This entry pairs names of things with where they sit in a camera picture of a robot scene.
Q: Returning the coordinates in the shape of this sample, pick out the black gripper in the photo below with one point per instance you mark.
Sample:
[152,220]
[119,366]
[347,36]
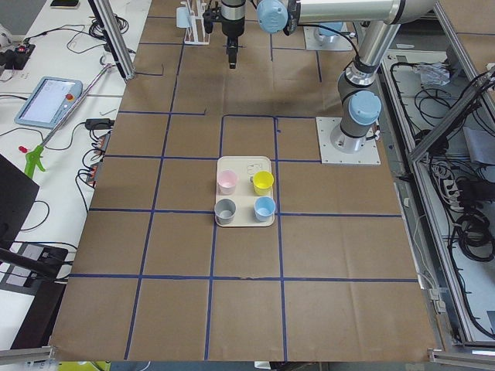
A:
[232,28]

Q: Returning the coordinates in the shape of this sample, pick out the light blue cup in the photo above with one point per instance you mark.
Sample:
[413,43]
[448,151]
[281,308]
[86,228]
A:
[182,18]
[264,208]

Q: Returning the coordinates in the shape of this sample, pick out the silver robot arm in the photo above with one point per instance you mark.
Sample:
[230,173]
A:
[361,106]

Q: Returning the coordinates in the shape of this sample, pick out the pink cup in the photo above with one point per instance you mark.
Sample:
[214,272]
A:
[227,182]

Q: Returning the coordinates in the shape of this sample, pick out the yellow cup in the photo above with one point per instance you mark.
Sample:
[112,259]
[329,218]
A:
[263,182]

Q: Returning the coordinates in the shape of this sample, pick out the grey cup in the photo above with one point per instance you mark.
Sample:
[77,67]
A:
[225,210]

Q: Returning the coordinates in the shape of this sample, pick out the cream plastic tray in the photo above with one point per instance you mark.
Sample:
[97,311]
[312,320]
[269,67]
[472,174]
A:
[244,196]

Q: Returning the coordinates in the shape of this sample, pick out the black power adapter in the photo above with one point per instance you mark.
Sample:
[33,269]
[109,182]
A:
[98,124]

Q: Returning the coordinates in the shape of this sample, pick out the white wire cup rack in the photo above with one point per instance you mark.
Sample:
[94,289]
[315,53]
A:
[195,34]

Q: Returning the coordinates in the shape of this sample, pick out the wrist black camera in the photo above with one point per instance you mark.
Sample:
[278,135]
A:
[209,17]

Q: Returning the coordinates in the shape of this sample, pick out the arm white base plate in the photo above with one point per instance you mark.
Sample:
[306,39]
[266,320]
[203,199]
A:
[322,39]
[336,148]

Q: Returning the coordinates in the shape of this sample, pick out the aluminium frame post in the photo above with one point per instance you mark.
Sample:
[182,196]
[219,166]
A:
[106,19]

